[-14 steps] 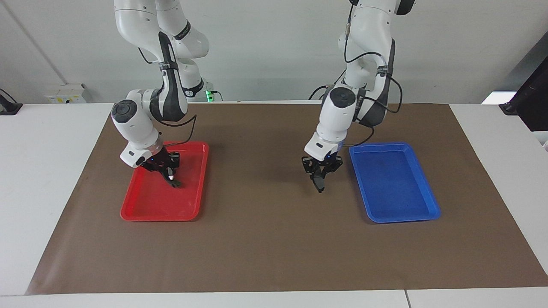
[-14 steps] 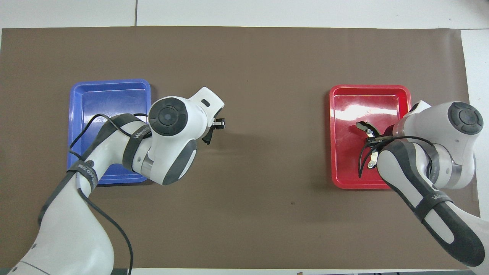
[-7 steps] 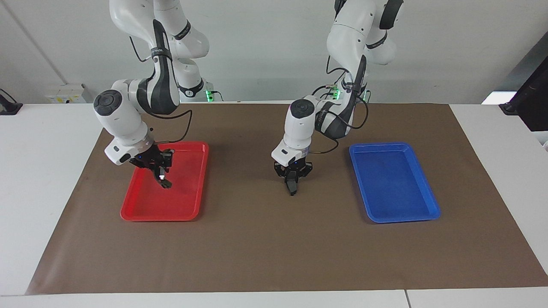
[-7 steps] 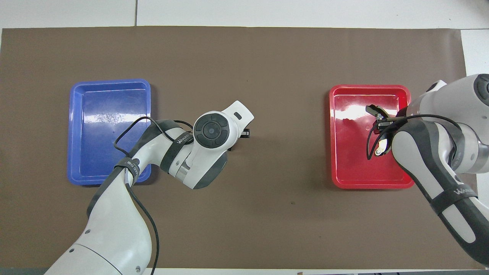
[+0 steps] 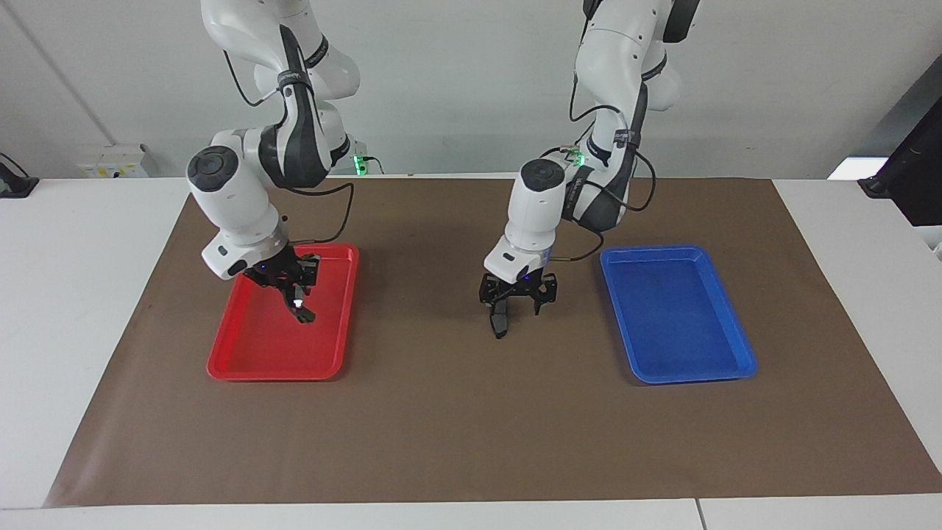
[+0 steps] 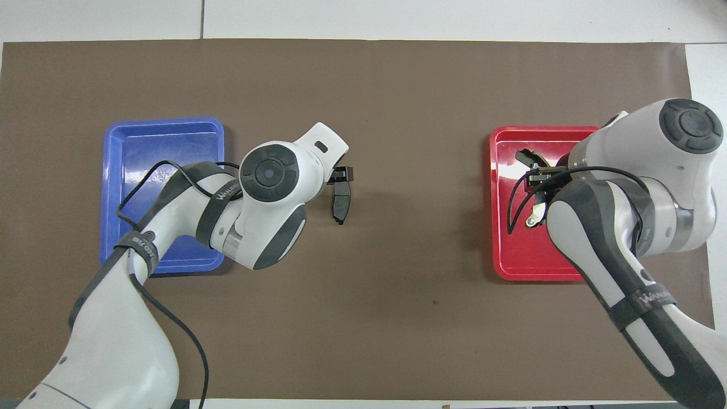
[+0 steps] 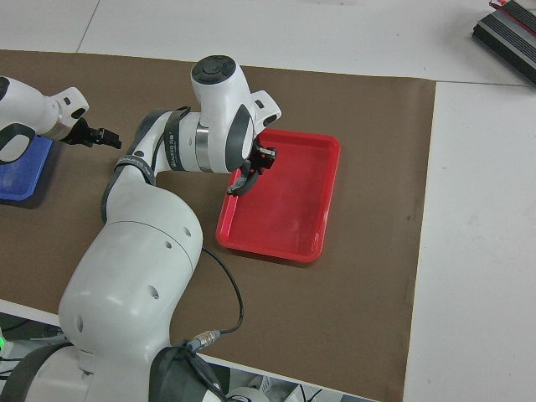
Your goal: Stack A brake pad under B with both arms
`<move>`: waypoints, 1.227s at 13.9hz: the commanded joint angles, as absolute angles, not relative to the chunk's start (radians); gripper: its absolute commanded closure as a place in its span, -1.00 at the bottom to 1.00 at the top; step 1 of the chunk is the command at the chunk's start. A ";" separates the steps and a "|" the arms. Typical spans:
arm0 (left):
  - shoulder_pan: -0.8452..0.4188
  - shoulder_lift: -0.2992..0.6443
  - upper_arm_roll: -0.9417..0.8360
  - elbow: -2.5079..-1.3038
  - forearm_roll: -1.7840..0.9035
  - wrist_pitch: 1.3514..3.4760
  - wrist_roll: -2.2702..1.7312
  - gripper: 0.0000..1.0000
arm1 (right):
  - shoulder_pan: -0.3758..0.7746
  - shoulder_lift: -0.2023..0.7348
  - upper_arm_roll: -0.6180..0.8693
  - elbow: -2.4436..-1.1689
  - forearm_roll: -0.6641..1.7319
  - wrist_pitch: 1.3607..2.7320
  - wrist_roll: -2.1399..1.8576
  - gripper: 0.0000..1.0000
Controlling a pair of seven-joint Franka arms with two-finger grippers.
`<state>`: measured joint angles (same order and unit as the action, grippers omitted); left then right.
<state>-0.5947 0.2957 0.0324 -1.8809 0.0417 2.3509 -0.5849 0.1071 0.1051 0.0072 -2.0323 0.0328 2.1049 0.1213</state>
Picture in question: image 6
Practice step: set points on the red plastic tray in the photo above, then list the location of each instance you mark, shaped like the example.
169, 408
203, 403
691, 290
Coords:
517, 255

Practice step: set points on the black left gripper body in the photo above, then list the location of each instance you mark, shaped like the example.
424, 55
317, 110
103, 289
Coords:
333, 175

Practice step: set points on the brown table mat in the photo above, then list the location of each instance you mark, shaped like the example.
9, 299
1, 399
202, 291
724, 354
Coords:
397, 312

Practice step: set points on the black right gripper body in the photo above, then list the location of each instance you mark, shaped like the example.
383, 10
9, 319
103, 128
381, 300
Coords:
548, 176

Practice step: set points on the dark grey brake pad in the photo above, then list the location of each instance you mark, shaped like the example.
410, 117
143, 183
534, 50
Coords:
341, 201

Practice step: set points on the blue plastic tray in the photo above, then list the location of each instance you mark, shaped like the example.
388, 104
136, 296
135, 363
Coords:
130, 147

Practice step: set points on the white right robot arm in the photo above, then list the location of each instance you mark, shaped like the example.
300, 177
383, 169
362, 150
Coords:
653, 187

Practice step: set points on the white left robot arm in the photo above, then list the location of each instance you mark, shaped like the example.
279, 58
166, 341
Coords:
267, 187

